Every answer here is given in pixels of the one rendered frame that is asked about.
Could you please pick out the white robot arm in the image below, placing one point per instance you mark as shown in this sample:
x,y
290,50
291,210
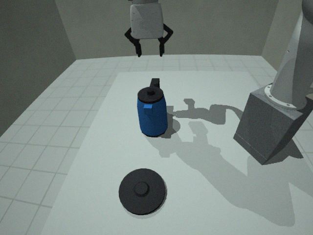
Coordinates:
x,y
295,74

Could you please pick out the black round disk with center stud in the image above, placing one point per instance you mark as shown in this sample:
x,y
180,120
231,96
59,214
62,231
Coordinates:
x,y
142,191

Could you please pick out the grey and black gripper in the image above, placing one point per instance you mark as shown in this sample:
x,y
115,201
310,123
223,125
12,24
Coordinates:
x,y
147,23

